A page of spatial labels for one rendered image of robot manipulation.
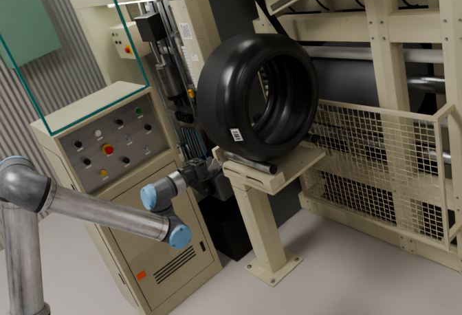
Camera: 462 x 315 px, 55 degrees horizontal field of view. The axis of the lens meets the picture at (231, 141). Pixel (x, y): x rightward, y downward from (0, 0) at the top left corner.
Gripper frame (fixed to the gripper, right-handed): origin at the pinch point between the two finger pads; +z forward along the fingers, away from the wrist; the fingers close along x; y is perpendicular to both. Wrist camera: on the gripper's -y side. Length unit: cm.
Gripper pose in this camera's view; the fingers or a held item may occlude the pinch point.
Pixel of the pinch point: (220, 165)
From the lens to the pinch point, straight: 189.8
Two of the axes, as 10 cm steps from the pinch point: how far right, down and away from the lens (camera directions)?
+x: -6.2, -1.9, 7.6
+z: 7.6, -3.7, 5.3
